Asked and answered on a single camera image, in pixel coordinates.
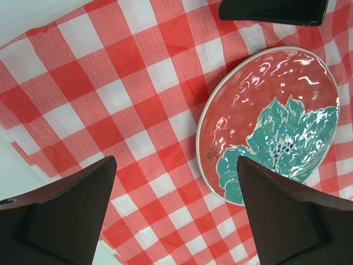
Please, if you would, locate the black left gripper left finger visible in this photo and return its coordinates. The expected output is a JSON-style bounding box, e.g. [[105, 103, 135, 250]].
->
[[1, 156, 117, 264]]

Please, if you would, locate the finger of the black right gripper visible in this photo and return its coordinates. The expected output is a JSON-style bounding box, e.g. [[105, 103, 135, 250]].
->
[[218, 0, 328, 27]]

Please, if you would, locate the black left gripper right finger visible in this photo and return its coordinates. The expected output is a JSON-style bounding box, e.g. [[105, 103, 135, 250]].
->
[[237, 156, 352, 264]]

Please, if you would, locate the red teal ceramic plate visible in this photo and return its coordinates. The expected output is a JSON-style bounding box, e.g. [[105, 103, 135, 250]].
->
[[196, 46, 340, 206]]

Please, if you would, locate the red white checkered cloth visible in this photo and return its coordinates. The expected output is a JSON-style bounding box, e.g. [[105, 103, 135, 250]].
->
[[1, 1, 352, 264]]

